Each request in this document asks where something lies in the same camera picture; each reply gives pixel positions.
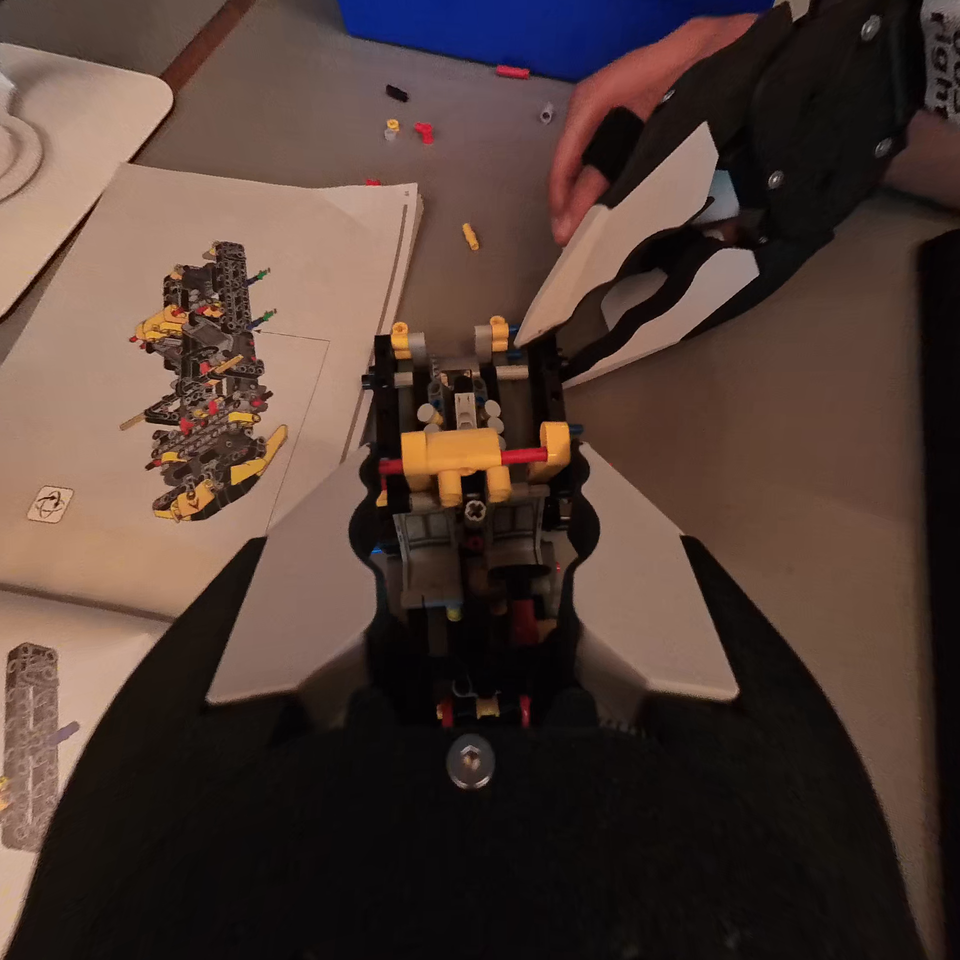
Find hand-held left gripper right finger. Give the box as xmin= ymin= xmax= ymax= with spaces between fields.
xmin=558 ymin=441 xmax=741 ymax=702

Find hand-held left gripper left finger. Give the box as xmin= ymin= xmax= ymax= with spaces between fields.
xmin=206 ymin=442 xmax=384 ymax=706

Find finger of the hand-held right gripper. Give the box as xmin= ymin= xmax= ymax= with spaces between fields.
xmin=513 ymin=122 xmax=721 ymax=348
xmin=562 ymin=238 xmax=764 ymax=389

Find partly built lego car chassis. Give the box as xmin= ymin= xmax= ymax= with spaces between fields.
xmin=360 ymin=315 xmax=594 ymax=732

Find person's right forearm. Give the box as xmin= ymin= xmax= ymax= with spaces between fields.
xmin=885 ymin=112 xmax=960 ymax=215

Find scattered lego pins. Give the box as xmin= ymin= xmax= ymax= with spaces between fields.
xmin=363 ymin=63 xmax=558 ymax=254

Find person's right hand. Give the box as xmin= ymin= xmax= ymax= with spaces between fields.
xmin=547 ymin=13 xmax=760 ymax=249

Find blue plastic bin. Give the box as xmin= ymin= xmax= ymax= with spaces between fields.
xmin=337 ymin=0 xmax=774 ymax=82

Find open instruction booklet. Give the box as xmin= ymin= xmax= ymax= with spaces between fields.
xmin=0 ymin=161 xmax=425 ymax=916

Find white board stand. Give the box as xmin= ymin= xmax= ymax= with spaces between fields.
xmin=0 ymin=41 xmax=175 ymax=316

